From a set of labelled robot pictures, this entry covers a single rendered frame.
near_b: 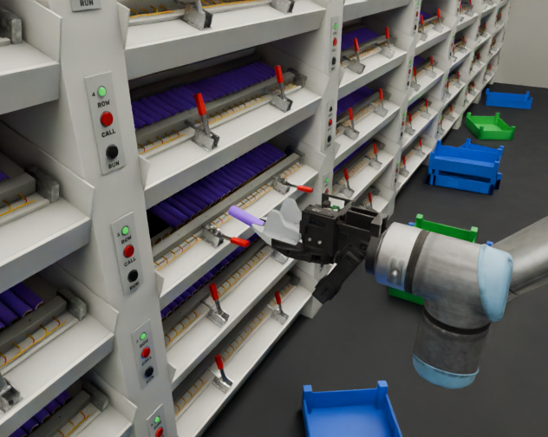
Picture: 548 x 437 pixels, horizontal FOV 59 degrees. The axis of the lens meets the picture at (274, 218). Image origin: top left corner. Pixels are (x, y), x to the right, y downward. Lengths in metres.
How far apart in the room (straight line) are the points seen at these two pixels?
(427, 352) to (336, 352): 0.70
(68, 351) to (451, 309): 0.52
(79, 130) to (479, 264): 0.51
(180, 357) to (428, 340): 0.48
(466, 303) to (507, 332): 0.95
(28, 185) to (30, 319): 0.19
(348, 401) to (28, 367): 0.78
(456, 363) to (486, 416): 0.63
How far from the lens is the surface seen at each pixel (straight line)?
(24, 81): 0.59
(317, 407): 1.27
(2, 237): 0.64
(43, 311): 0.76
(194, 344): 1.00
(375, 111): 1.74
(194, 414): 1.14
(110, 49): 0.65
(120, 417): 0.91
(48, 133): 0.67
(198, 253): 0.91
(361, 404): 1.29
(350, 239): 0.71
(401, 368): 1.41
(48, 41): 0.61
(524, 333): 1.63
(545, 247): 0.78
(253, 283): 1.15
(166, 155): 0.80
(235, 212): 0.80
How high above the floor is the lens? 0.97
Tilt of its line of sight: 28 degrees down
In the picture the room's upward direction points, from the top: straight up
